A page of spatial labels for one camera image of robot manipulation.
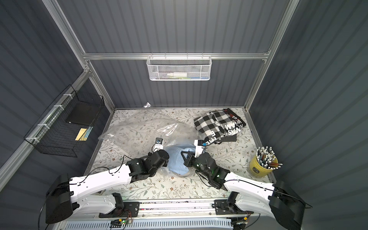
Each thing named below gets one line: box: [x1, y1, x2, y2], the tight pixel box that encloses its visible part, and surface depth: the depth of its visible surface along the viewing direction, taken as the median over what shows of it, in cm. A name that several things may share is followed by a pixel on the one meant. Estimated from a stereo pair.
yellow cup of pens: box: [249, 145, 283, 177], surface depth 75 cm
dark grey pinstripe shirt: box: [213, 133, 238, 145], surface depth 95 cm
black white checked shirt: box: [193, 108, 247, 146], surface depth 96 cm
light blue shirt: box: [164, 143, 196, 176], surface depth 78 cm
